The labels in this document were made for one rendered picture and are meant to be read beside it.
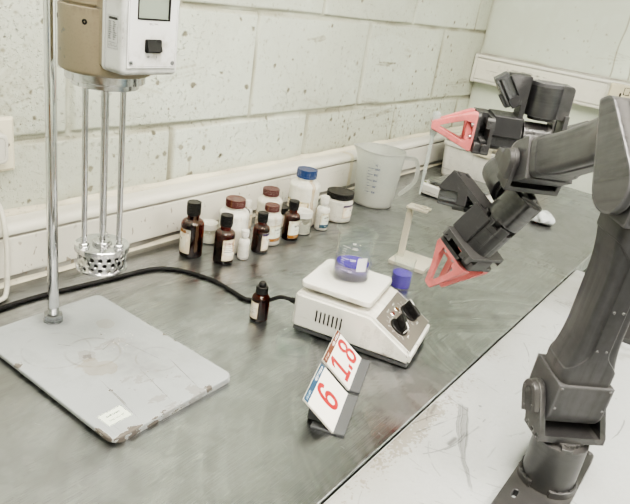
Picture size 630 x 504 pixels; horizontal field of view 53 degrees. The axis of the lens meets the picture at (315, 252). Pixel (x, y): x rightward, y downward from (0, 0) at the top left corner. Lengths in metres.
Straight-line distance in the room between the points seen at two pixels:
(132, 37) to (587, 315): 0.56
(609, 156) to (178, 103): 0.84
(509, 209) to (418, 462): 0.37
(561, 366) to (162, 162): 0.85
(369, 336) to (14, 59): 0.68
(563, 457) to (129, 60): 0.65
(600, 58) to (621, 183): 1.70
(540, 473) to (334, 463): 0.24
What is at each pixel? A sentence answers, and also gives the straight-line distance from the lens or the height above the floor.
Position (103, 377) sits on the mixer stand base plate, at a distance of 0.89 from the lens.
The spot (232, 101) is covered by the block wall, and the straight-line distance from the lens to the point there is 1.40.
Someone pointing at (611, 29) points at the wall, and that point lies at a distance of 2.36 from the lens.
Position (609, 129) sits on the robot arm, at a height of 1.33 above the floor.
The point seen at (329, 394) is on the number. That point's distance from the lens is 0.87.
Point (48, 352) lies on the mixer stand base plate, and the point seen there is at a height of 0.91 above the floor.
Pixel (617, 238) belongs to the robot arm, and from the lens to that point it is 0.70.
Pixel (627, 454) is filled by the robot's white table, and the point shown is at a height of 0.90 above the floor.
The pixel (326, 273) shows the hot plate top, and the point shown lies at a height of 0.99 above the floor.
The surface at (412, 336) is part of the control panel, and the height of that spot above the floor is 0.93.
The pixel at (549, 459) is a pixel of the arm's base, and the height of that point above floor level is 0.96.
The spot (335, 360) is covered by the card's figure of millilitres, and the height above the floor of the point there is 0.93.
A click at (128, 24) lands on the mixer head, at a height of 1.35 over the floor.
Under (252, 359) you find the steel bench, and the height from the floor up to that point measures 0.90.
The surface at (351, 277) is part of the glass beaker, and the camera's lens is 1.01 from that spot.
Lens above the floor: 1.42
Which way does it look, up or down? 23 degrees down
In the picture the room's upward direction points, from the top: 9 degrees clockwise
